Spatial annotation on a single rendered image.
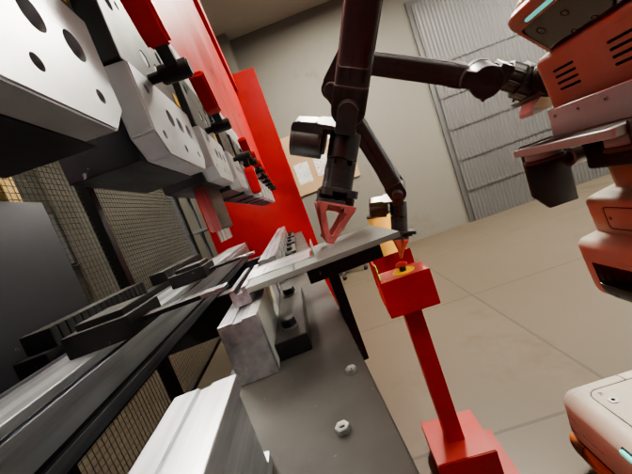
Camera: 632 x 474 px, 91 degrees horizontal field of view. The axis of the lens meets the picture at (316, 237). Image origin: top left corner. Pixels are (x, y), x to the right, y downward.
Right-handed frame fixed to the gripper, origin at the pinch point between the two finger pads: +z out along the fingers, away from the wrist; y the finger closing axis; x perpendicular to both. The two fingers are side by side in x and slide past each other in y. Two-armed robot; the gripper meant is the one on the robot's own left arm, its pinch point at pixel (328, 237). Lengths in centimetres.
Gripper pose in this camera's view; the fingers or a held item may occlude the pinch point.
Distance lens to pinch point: 59.2
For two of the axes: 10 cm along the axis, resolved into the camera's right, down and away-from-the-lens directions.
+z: -1.6, 9.8, 0.9
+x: 9.8, 1.5, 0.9
